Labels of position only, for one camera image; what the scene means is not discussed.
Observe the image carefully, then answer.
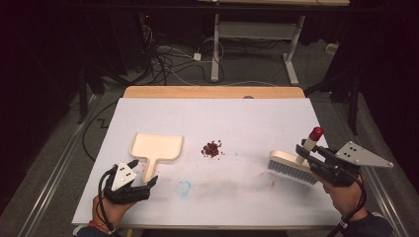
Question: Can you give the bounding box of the black floor cable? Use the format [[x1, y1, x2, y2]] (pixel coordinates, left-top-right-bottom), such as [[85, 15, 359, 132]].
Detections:
[[81, 100, 119, 163]]

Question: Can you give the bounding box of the tangle of floor cables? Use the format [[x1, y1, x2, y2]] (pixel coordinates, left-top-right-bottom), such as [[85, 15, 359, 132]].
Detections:
[[137, 24, 228, 87]]

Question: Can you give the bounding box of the left hand-held gripper black cable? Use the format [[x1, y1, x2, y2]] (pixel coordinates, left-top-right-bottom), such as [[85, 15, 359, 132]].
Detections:
[[97, 167, 117, 232]]

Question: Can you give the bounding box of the hand-held gripper black cable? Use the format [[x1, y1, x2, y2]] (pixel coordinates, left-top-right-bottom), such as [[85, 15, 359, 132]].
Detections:
[[325, 173, 368, 237], [97, 167, 117, 232]]

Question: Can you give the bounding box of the black metal stand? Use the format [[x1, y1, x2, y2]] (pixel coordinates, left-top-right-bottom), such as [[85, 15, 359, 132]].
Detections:
[[303, 63, 361, 136]]

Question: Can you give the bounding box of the cream plastic dustpan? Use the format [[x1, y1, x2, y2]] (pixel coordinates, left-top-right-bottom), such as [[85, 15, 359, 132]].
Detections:
[[128, 132, 185, 185]]

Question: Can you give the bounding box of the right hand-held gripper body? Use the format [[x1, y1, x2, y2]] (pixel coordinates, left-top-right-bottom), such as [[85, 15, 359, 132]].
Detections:
[[316, 140, 395, 188]]

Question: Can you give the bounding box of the right hand-held gripper black cable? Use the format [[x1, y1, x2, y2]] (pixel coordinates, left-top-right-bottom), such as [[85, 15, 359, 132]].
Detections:
[[325, 173, 368, 237]]

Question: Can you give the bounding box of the person's left hand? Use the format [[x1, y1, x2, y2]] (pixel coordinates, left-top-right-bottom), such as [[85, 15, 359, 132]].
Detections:
[[91, 193, 136, 229]]

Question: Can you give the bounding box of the white box on floor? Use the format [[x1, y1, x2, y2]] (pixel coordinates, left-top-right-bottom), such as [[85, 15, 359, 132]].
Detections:
[[324, 41, 340, 56]]

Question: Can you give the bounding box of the red bracelet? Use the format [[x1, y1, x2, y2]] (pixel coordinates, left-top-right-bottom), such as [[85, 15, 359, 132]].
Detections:
[[87, 220, 113, 234]]

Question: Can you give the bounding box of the person's right hand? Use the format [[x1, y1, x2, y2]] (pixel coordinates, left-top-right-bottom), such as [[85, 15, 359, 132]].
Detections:
[[317, 174, 369, 222]]

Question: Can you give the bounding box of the white board table cover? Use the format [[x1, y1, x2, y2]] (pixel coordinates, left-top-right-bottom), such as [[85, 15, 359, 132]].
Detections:
[[71, 97, 344, 228]]

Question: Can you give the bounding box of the wooden table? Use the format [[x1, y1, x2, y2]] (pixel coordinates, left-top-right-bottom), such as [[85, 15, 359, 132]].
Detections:
[[122, 85, 306, 100]]

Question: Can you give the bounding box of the metal floor rail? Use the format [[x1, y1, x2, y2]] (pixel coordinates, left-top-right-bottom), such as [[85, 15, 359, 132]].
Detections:
[[17, 94, 97, 237], [328, 98, 410, 237]]

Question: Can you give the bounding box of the white metal desk frame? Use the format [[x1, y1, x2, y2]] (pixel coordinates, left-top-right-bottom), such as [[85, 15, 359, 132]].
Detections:
[[197, 0, 351, 86]]

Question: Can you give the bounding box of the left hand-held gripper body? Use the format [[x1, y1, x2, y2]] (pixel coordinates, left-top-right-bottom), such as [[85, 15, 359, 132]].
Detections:
[[103, 162, 152, 205]]

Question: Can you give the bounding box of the pile of dark red crumbs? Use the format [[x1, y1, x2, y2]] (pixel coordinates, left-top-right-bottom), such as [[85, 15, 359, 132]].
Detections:
[[201, 139, 227, 160]]

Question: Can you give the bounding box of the cream brush with red-tipped handle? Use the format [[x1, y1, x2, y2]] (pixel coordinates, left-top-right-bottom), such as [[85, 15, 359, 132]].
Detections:
[[267, 126, 325, 187]]

